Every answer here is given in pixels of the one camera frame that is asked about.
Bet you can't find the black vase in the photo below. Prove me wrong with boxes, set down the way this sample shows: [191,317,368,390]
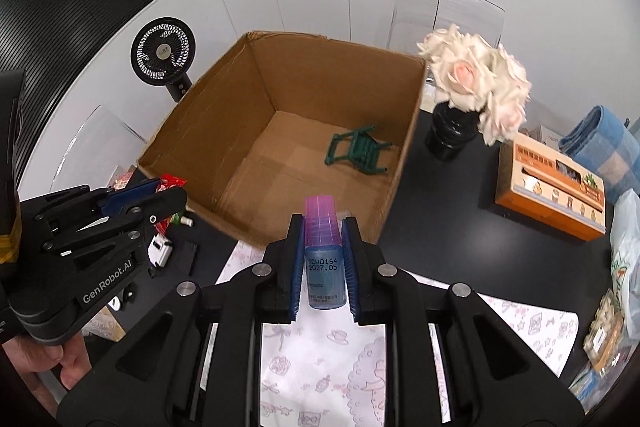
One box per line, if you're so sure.
[425,102,480,161]

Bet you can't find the small blue purple bottle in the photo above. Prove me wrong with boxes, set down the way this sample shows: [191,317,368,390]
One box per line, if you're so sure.
[304,195,346,310]

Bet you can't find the orange tissue box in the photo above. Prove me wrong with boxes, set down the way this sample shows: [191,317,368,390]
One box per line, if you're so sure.
[495,133,606,242]

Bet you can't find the snack packet pile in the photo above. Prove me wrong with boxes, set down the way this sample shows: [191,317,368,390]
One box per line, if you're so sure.
[570,289,638,414]

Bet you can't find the white plastic bag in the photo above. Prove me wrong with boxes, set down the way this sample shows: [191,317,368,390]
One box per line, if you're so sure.
[611,188,640,340]

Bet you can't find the clear chair at left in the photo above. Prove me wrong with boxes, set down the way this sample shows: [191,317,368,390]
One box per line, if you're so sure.
[50,105,146,192]

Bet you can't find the cartoon boy figurine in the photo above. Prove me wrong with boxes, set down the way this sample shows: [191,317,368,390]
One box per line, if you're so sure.
[169,212,193,228]

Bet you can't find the pink rose bouquet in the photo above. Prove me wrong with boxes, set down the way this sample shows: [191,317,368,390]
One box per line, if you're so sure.
[416,24,532,145]

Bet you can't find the red candy wrapper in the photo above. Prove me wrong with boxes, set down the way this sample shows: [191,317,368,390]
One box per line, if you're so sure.
[154,173,186,235]

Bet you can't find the blue checked blanket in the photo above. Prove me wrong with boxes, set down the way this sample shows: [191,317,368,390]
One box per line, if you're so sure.
[559,105,639,205]

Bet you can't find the person's left hand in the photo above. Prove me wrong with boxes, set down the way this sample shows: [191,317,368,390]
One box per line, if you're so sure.
[2,333,92,416]

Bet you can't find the small white toy car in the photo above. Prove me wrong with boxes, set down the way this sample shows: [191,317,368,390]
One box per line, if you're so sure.
[148,234,174,269]

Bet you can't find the green toy chair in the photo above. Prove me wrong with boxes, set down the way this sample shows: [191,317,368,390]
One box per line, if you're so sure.
[324,126,393,176]

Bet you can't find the brown cardboard box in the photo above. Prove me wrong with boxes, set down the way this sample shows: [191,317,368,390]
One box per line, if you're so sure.
[138,31,426,248]

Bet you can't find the pink patterned table mat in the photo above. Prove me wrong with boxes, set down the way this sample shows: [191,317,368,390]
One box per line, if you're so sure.
[199,238,580,427]

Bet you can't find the black desk fan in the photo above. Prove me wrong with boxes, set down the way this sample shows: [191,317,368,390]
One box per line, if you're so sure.
[130,16,195,103]

